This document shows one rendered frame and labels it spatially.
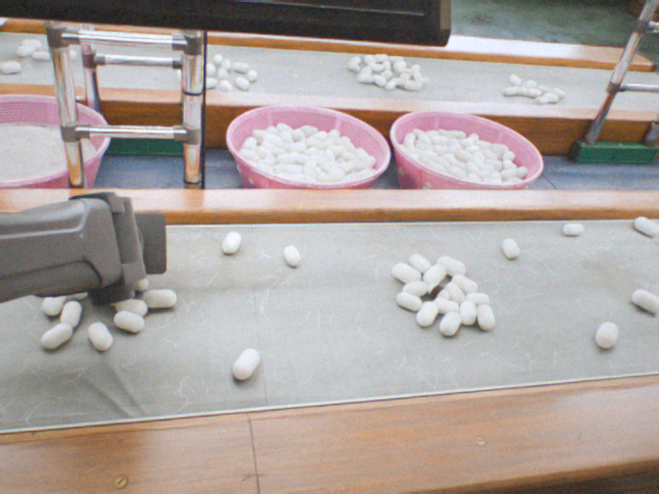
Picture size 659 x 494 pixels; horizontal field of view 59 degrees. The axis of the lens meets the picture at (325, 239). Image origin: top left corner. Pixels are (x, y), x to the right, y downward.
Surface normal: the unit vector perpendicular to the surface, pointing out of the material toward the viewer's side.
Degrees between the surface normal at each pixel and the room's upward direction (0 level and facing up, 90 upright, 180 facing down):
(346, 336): 0
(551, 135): 90
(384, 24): 57
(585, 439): 0
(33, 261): 72
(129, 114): 90
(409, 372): 0
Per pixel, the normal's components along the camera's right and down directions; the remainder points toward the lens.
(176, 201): 0.14, -0.79
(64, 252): 0.98, -0.17
